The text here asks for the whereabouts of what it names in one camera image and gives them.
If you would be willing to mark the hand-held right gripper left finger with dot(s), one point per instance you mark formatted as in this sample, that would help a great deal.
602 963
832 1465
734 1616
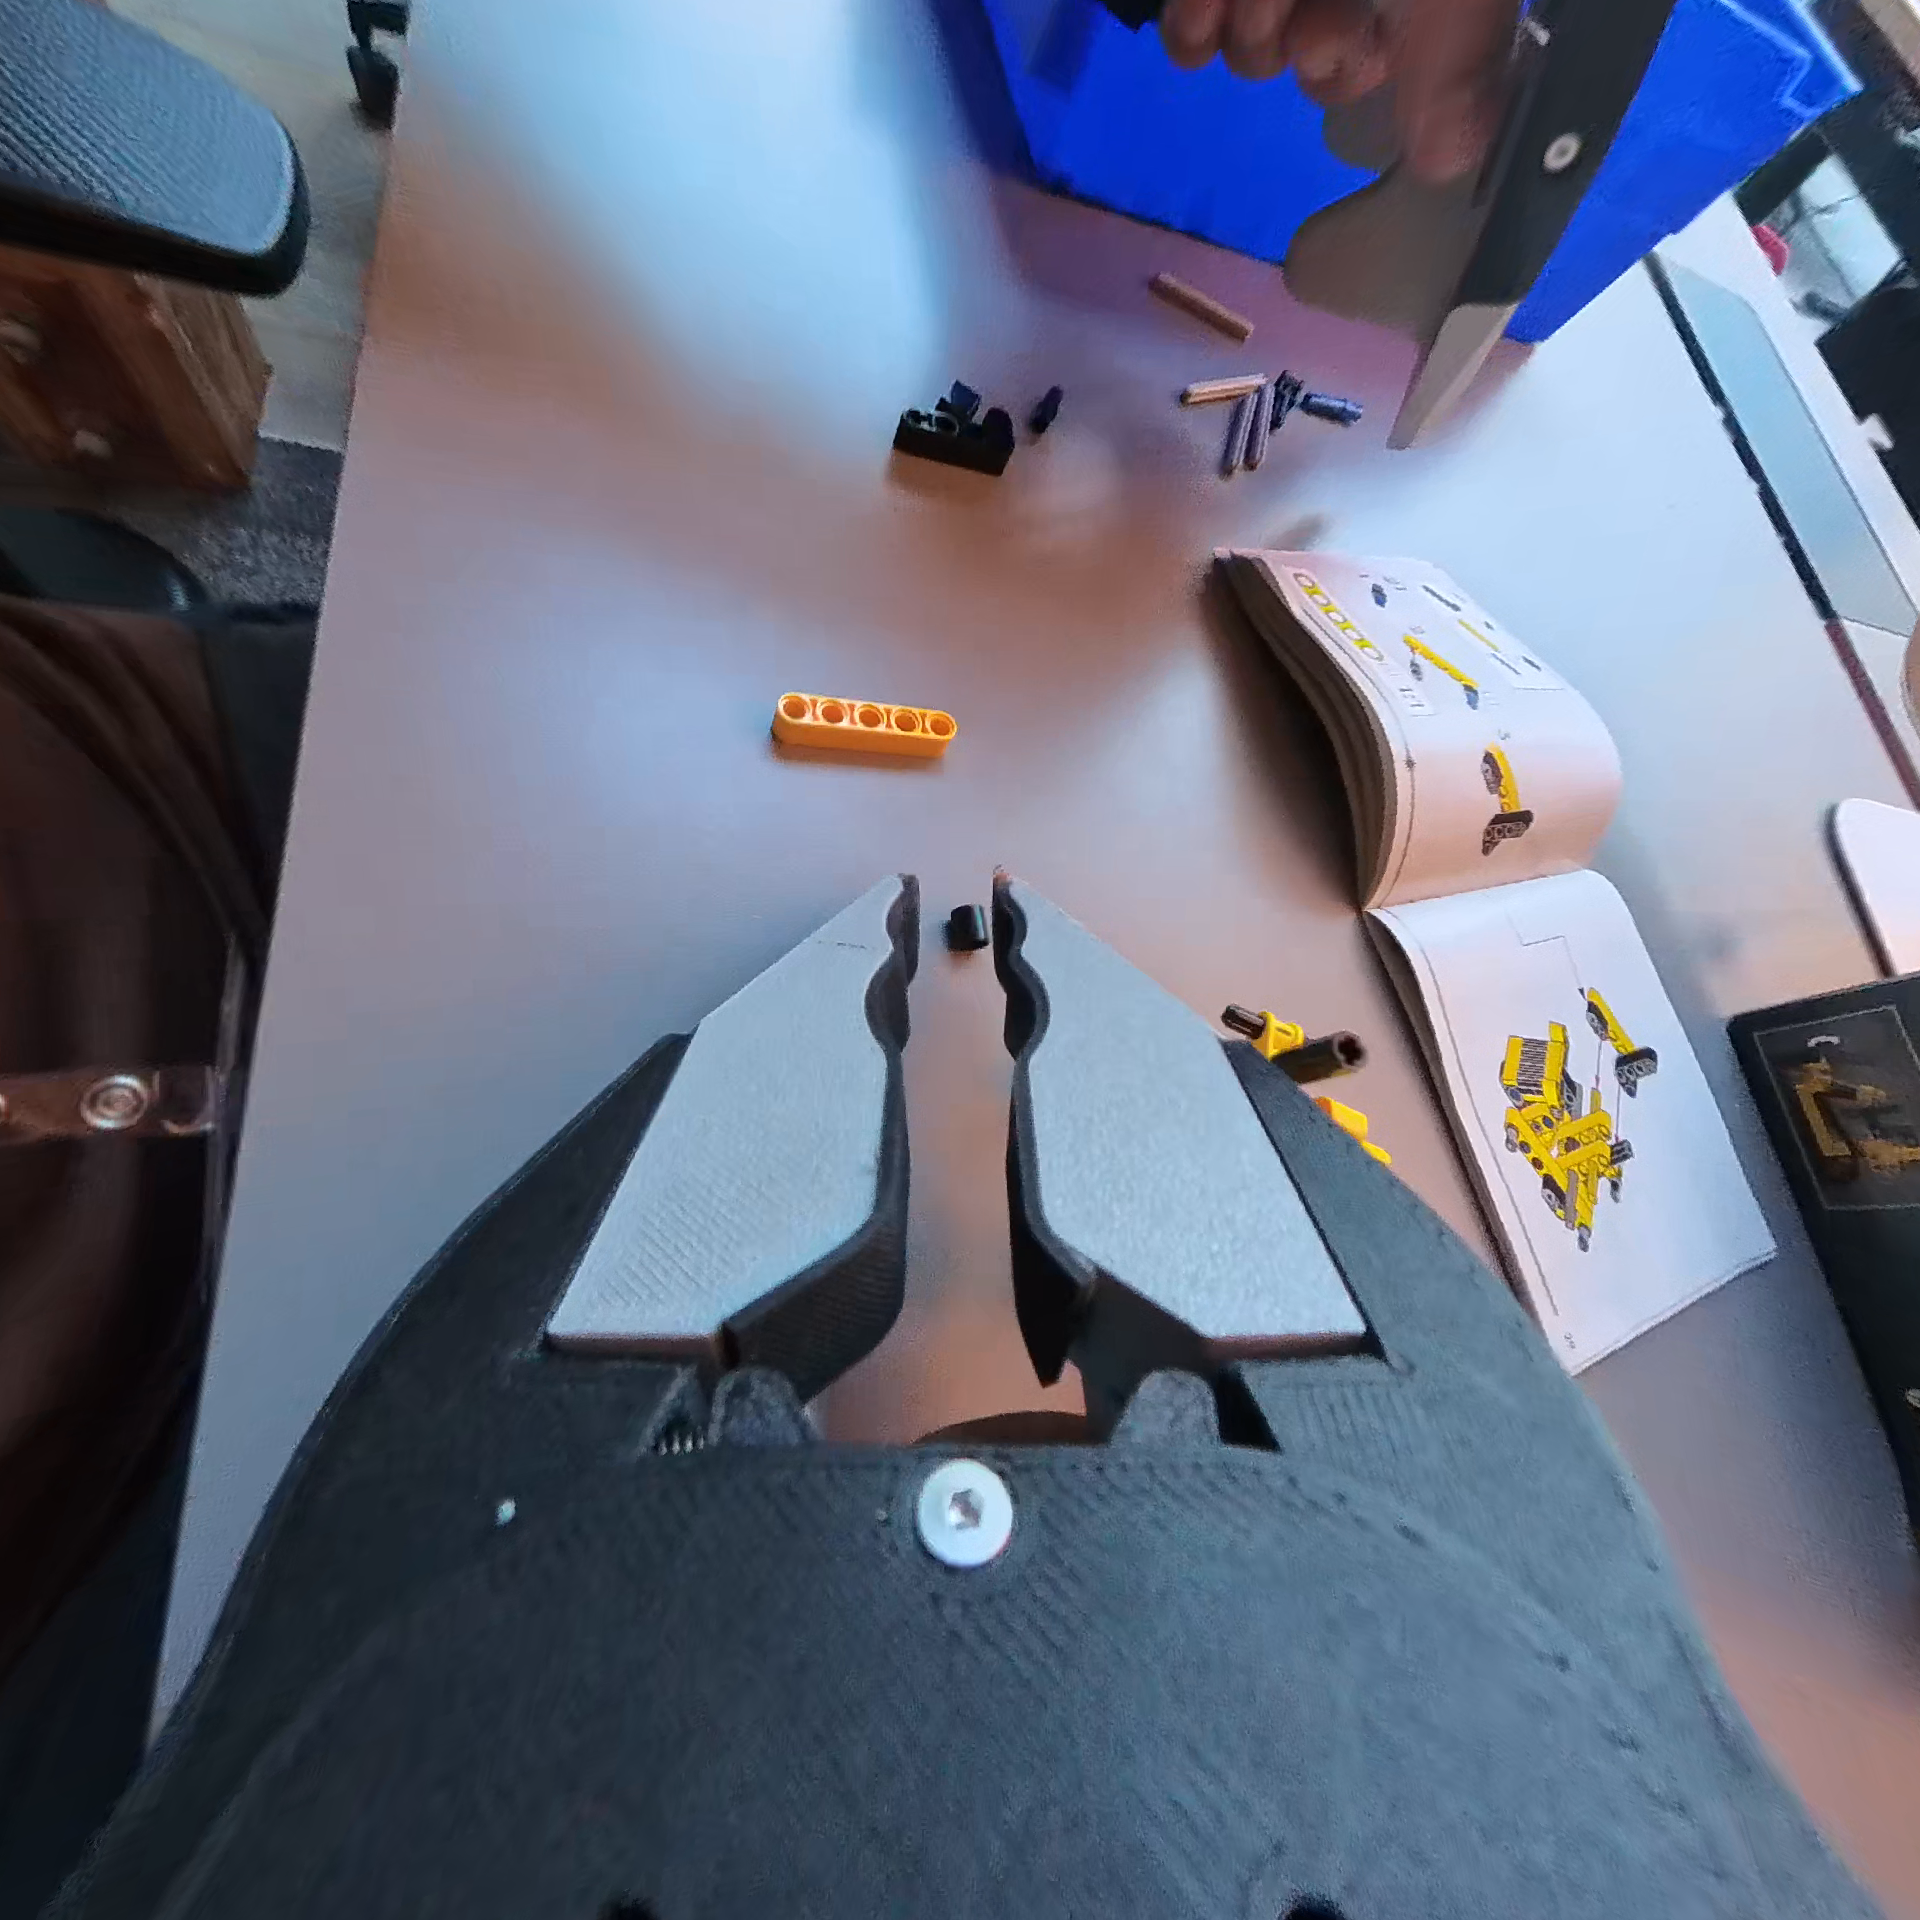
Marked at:
750 1155

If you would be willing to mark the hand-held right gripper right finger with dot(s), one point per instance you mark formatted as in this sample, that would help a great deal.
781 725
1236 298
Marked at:
1154 1171

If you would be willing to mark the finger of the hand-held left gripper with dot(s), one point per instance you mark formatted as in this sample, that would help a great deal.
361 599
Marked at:
1394 241

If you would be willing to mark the yellow lego vehicle model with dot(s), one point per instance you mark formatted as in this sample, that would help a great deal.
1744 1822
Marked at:
1320 1055

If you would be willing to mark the black lego bush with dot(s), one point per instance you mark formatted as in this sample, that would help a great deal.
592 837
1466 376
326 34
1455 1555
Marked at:
967 926

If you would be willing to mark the yellow lego beam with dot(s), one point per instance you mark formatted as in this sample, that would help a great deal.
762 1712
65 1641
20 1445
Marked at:
863 745

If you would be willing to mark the black lego connector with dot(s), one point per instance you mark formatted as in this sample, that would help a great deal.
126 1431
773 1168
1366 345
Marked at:
945 447

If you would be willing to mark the black lego axle pin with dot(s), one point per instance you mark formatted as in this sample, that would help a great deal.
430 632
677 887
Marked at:
1286 399

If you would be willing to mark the grey lego axle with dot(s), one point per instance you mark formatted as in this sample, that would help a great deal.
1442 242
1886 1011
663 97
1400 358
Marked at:
1260 421
1233 433

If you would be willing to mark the small black lego pin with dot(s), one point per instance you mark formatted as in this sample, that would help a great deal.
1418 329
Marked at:
1046 407

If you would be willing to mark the lego instruction booklet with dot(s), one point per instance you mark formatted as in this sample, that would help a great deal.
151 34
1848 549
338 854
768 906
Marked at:
1516 750

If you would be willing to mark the black lego box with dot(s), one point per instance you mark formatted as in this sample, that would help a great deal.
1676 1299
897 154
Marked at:
1846 1243

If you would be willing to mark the person's left hand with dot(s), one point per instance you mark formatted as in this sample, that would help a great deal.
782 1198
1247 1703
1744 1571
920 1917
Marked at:
1320 54

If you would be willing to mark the blue plastic bin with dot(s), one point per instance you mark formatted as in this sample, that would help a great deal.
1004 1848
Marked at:
1142 135

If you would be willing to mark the white rounded board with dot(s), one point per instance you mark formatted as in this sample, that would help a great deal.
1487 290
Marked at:
1886 885

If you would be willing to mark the black chair caster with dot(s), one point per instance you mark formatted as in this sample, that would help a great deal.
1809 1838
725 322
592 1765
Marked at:
376 61

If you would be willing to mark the black office chair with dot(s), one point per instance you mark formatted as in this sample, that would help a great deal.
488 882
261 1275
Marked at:
136 150

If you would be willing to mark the wooden post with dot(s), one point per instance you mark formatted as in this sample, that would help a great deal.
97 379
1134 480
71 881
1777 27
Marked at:
119 376

